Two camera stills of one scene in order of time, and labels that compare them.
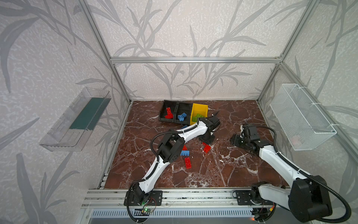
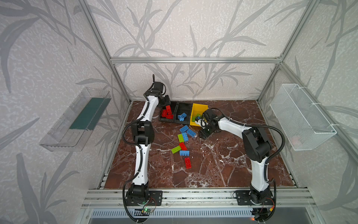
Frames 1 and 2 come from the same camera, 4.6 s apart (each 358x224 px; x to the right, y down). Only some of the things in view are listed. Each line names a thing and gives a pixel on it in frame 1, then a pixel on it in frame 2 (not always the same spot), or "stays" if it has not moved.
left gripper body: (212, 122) to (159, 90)
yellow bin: (201, 109) stays
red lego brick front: (188, 162) stays
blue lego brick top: (181, 117) stays
